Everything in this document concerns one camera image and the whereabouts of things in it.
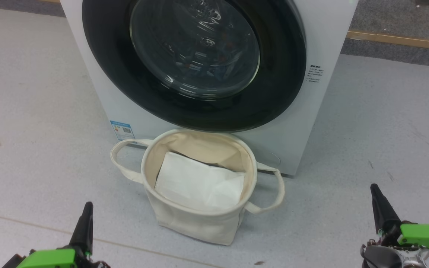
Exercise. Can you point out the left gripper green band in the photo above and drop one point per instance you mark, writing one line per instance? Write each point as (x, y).
(50, 258)

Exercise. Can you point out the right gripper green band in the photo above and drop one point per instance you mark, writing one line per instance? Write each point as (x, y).
(423, 234)

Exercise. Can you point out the black round glass washer door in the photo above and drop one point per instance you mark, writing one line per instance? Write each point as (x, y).
(274, 93)

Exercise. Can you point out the cream canvas laundry basket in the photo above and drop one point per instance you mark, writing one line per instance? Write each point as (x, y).
(196, 227)

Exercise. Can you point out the white front-load washing machine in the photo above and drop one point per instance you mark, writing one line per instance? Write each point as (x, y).
(88, 67)

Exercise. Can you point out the blue energy label sticker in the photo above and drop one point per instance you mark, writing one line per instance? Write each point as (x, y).
(122, 130)

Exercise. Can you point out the white folded sheet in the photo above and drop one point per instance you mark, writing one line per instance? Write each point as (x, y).
(196, 182)

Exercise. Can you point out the round white filter cover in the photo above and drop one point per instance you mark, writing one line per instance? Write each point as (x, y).
(270, 158)

